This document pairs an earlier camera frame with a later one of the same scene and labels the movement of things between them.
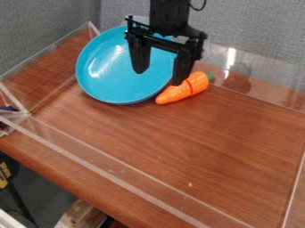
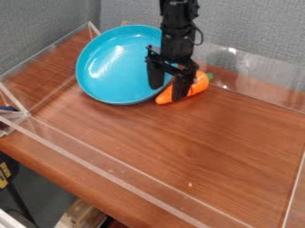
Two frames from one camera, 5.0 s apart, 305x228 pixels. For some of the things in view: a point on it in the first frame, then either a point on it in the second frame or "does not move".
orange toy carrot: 196,85 does not move
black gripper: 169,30 to 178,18
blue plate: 106,73 does not move
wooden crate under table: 82,215 does not move
